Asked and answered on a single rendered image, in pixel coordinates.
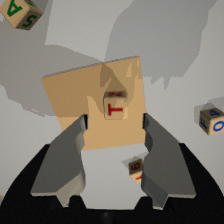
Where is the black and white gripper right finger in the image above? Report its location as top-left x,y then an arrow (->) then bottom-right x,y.
141,113 -> 224,224

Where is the wooden letter block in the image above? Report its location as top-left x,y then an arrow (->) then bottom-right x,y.
128,159 -> 144,183
0,0 -> 43,30
103,91 -> 128,120
199,107 -> 224,135

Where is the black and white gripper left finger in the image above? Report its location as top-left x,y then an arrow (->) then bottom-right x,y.
0,114 -> 88,224

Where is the tan flat mat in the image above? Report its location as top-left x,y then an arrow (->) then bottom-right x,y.
41,57 -> 146,151

